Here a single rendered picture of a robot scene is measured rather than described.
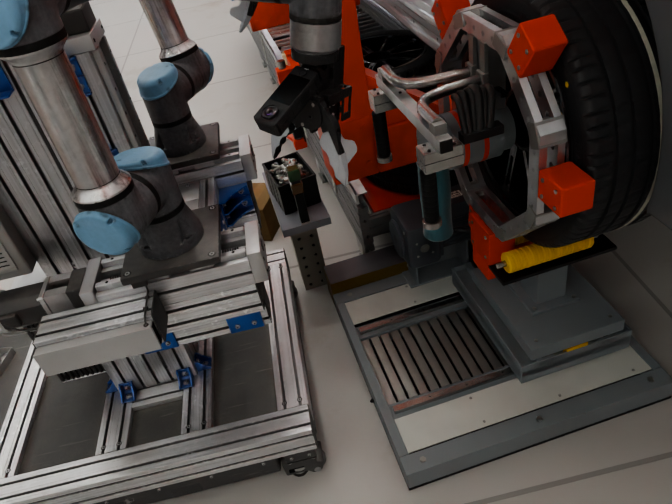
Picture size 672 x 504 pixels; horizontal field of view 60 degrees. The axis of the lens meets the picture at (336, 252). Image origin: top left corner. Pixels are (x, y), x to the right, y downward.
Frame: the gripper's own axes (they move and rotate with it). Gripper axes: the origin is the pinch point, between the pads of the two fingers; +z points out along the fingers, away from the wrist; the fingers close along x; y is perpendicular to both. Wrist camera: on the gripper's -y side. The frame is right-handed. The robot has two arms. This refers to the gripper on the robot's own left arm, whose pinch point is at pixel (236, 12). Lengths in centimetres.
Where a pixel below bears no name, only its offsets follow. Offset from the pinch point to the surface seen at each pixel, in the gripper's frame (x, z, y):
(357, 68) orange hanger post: 11.0, -0.3, -37.7
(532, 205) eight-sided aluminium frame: 78, -35, -40
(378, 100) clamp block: 37.7, -16.3, -24.5
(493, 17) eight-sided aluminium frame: 38, -49, -33
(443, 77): 44, -34, -29
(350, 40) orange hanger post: 6.4, -6.0, -32.7
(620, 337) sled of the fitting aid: 105, -8, -101
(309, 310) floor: 59, 81, -54
